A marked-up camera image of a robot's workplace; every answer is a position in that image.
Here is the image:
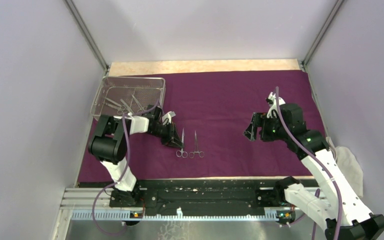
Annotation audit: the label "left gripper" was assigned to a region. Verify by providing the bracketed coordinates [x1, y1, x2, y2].
[148, 121, 184, 149]

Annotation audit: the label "metal mesh instrument tray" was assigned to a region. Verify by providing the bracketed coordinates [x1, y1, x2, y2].
[90, 76, 166, 120]

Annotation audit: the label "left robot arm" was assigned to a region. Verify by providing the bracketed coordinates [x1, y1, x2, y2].
[88, 105, 184, 207]

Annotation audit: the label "maroon wrap cloth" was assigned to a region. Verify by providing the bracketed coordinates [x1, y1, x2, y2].
[77, 70, 329, 183]

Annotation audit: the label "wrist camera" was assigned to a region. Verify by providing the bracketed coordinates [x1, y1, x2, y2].
[161, 111, 176, 126]
[266, 92, 286, 119]

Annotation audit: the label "small metal scissors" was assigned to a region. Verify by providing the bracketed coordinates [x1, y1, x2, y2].
[131, 94, 146, 112]

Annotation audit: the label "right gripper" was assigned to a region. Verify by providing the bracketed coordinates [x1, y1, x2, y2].
[243, 112, 290, 142]

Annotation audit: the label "surgical forceps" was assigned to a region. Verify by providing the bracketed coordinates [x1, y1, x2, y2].
[176, 129, 188, 159]

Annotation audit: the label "surgical clamp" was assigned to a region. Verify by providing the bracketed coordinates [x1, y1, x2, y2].
[188, 131, 205, 159]

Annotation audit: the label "grey cable duct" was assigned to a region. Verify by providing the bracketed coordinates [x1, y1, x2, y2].
[71, 208, 279, 222]

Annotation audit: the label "surgical scissors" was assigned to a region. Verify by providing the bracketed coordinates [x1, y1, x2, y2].
[103, 97, 128, 116]

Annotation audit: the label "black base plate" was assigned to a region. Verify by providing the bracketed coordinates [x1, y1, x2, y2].
[79, 178, 307, 218]

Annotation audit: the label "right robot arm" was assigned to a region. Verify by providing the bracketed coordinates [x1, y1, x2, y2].
[243, 103, 384, 240]

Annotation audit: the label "flat metal tweezers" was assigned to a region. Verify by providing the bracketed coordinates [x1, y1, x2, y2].
[120, 98, 136, 114]

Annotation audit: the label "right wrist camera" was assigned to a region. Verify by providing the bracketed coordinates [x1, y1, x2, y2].
[266, 92, 286, 119]

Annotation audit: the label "white crumpled cloth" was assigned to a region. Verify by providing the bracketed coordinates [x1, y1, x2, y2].
[325, 136, 364, 198]

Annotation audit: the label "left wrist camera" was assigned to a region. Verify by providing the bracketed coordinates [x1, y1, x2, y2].
[161, 111, 176, 126]

